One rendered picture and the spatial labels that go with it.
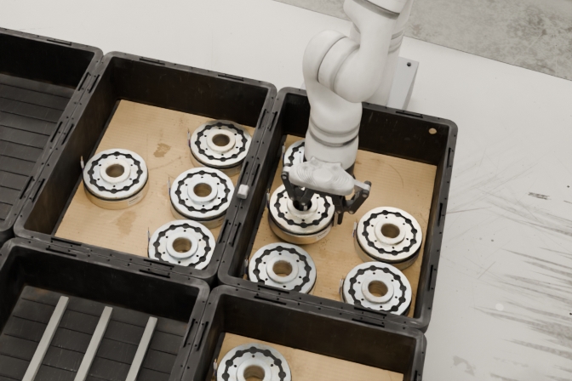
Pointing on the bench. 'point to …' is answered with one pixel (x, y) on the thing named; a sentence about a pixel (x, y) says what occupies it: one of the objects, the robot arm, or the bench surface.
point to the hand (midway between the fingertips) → (321, 212)
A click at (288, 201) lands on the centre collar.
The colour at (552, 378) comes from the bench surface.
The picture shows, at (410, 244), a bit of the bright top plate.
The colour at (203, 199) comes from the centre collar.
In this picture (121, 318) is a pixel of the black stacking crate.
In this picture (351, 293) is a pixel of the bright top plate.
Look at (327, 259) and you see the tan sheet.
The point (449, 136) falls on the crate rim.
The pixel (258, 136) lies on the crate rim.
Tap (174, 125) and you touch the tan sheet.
